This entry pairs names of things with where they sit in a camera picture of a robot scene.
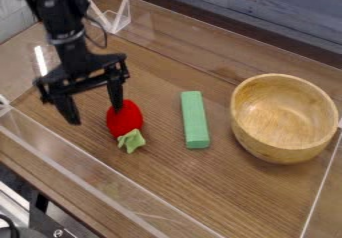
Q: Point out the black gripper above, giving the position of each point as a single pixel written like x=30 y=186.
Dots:
x=58 y=85

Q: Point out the red plush strawberry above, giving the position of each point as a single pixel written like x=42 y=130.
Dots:
x=124 y=125

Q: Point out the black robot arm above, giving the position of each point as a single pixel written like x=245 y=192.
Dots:
x=62 y=17

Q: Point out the green rectangular block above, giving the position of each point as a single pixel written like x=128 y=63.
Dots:
x=194 y=120

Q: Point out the wooden bowl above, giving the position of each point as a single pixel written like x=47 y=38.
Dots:
x=283 y=118

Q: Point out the clear acrylic corner bracket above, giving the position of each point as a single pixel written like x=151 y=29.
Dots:
x=112 y=21

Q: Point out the black table leg bracket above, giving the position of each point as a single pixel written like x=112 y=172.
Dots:
x=42 y=222

